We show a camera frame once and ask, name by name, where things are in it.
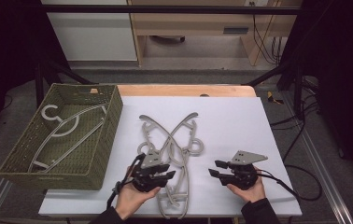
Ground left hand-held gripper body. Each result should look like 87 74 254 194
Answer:
130 151 171 193

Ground person's right hand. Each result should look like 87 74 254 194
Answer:
226 167 267 204

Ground person's left hand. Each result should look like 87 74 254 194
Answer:
115 166 162 220

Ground right hand-held gripper cable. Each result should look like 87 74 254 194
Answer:
256 163 323 203

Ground yellow and black tool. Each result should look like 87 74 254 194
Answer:
266 91 285 105

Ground left hand-held gripper cable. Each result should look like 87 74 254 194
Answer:
106 152 147 210

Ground black metal frame strut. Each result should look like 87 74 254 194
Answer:
35 57 96 108
243 60 304 118

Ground hand-held gripper cable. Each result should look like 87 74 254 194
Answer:
256 163 323 203
106 152 147 210

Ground black floor cables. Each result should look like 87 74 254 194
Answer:
269 76 322 162

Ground green woven basket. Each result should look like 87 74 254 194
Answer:
0 82 124 191

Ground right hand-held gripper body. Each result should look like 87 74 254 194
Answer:
219 150 269 191

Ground black hanging desk cables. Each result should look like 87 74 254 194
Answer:
251 2 283 65

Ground black curtain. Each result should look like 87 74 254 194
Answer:
278 0 353 188
0 0 70 147

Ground black horizontal frame bar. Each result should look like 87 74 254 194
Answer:
38 4 304 16

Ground white cabinet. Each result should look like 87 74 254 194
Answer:
39 0 139 63

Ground grey desk drawer handle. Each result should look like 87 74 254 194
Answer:
222 26 250 35

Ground light wooden desk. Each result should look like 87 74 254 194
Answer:
127 0 302 67

